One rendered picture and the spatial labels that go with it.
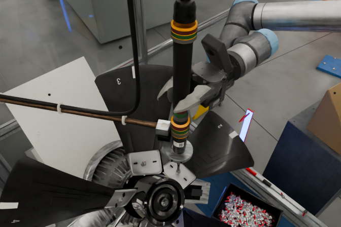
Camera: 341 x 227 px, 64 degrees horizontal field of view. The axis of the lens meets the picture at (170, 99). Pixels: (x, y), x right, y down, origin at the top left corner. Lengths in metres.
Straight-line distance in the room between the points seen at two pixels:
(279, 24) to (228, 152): 0.40
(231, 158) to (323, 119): 0.45
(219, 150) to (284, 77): 2.33
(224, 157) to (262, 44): 0.36
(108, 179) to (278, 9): 0.65
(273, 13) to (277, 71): 2.41
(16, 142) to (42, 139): 0.51
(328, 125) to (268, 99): 1.67
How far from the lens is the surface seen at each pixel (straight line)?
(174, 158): 0.68
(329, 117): 1.17
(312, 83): 3.18
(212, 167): 0.83
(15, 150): 1.42
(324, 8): 0.77
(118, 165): 0.83
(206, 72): 0.59
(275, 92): 2.92
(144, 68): 0.74
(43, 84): 0.89
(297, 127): 1.25
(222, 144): 0.89
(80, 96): 0.90
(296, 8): 0.78
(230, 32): 0.80
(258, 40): 0.70
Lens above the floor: 1.88
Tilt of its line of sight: 45 degrees down
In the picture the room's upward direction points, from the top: straight up
